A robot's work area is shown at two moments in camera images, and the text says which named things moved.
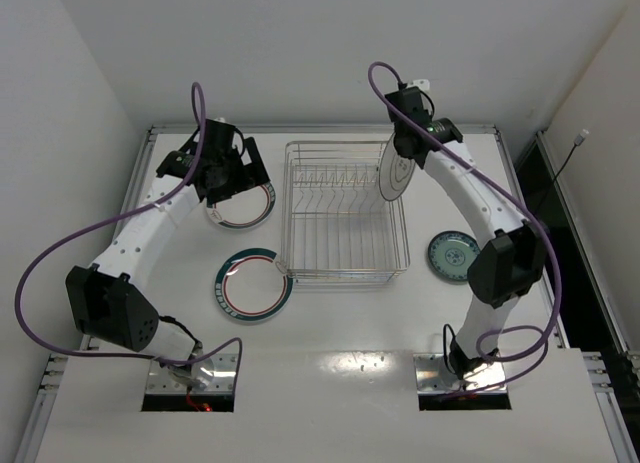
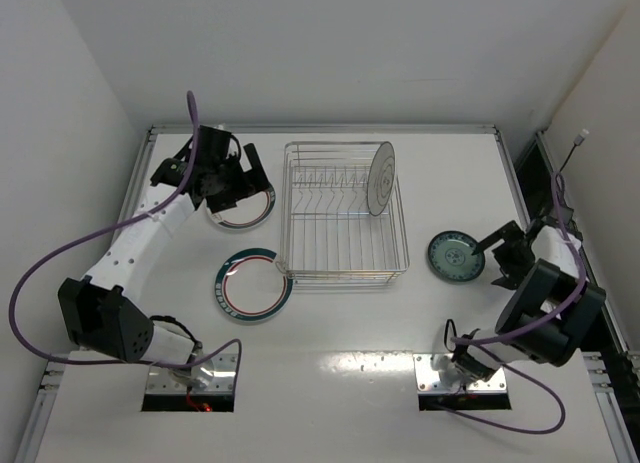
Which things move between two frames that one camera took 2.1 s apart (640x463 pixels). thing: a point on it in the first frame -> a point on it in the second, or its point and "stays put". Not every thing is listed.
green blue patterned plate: (450, 254) stays put
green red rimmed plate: (244, 209) stays put
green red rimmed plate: (252, 286) stays put
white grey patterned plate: (395, 171) -> (381, 180)
